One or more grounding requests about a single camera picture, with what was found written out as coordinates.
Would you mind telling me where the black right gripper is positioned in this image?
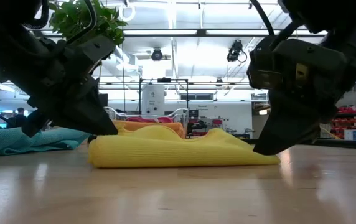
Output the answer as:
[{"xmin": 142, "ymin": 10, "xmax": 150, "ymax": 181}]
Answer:
[{"xmin": 252, "ymin": 55, "xmax": 356, "ymax": 156}]

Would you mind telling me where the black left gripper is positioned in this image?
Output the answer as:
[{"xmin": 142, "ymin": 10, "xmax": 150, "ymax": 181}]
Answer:
[{"xmin": 0, "ymin": 39, "xmax": 119, "ymax": 138}]

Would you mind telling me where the blue microfiber towel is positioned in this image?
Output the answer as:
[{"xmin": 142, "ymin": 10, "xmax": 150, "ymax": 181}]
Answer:
[{"xmin": 0, "ymin": 126, "xmax": 91, "ymax": 158}]

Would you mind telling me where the yellow microfiber towel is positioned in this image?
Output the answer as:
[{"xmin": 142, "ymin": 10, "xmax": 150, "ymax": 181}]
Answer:
[{"xmin": 87, "ymin": 125, "xmax": 281, "ymax": 169}]

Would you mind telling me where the shelf with red bins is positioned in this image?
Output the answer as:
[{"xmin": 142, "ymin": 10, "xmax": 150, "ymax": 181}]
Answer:
[{"xmin": 330, "ymin": 105, "xmax": 356, "ymax": 140}]

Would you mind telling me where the person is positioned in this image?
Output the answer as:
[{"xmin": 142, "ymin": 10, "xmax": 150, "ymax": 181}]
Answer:
[{"xmin": 6, "ymin": 107, "xmax": 29, "ymax": 129}]

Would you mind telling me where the clear plastic bin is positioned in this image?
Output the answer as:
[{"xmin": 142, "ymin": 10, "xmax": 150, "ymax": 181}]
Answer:
[{"xmin": 104, "ymin": 106, "xmax": 190, "ymax": 138}]

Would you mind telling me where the round black ceiling fixture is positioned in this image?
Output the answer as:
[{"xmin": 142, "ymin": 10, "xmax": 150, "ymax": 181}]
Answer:
[{"xmin": 151, "ymin": 48, "xmax": 164, "ymax": 62}]

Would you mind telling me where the green leafy plant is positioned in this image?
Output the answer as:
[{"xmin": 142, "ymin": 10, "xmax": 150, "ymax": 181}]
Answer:
[{"xmin": 49, "ymin": 0, "xmax": 128, "ymax": 47}]

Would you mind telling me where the yellow hanging cable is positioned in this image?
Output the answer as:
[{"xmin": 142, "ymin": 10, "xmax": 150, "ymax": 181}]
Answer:
[{"xmin": 320, "ymin": 124, "xmax": 342, "ymax": 140}]

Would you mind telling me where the black aluminium table frame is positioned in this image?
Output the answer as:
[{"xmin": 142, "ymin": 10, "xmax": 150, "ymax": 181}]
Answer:
[{"xmin": 243, "ymin": 138, "xmax": 356, "ymax": 151}]

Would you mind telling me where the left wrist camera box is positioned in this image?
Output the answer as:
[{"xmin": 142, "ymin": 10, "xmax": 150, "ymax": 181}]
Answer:
[{"xmin": 67, "ymin": 35, "xmax": 117, "ymax": 70}]

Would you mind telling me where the black ceiling camera with cable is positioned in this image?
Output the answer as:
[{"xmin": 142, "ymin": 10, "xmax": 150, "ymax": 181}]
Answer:
[{"xmin": 227, "ymin": 39, "xmax": 248, "ymax": 63}]

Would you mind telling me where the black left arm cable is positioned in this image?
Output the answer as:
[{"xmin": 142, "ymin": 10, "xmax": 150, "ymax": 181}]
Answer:
[{"xmin": 24, "ymin": 0, "xmax": 98, "ymax": 44}]

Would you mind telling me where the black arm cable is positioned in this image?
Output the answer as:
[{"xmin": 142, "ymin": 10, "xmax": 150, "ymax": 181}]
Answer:
[
  {"xmin": 24, "ymin": 0, "xmax": 98, "ymax": 44},
  {"xmin": 249, "ymin": 0, "xmax": 302, "ymax": 50}
]

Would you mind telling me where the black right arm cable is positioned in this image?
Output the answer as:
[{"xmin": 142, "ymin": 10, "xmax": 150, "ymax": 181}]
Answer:
[{"xmin": 249, "ymin": 0, "xmax": 302, "ymax": 50}]

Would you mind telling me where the white cable ring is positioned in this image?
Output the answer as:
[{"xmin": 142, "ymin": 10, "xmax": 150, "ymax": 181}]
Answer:
[{"xmin": 118, "ymin": 2, "xmax": 137, "ymax": 22}]

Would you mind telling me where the black overhead frame bar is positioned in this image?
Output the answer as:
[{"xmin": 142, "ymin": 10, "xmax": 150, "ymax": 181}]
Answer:
[{"xmin": 31, "ymin": 29, "xmax": 327, "ymax": 38}]

